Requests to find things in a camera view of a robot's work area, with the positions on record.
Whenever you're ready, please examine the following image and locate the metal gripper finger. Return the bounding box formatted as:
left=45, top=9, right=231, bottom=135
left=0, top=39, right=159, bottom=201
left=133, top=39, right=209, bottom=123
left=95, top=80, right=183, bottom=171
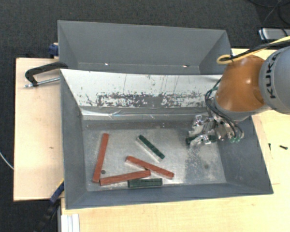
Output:
left=189, top=134, right=212, bottom=147
left=188, top=115, right=205, bottom=136

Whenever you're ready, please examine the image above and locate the dark green flat block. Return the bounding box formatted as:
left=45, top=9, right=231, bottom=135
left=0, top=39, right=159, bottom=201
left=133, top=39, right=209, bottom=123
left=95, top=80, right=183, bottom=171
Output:
left=127, top=177, right=163, bottom=189
left=135, top=134, right=166, bottom=163

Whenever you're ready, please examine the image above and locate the red-brown flat block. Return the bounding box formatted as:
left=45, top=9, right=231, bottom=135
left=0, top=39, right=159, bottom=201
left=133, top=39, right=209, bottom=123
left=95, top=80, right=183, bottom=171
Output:
left=124, top=155, right=175, bottom=180
left=99, top=170, right=152, bottom=187
left=92, top=132, right=110, bottom=184

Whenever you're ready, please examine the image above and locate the grey metal bin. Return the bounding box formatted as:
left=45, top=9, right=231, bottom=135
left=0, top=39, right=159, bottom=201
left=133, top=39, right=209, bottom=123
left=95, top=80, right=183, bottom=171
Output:
left=57, top=20, right=274, bottom=210

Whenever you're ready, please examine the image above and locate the pale wood flat board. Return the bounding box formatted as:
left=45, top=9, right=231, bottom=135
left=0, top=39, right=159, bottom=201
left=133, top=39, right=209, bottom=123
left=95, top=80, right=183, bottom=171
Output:
left=13, top=58, right=65, bottom=202

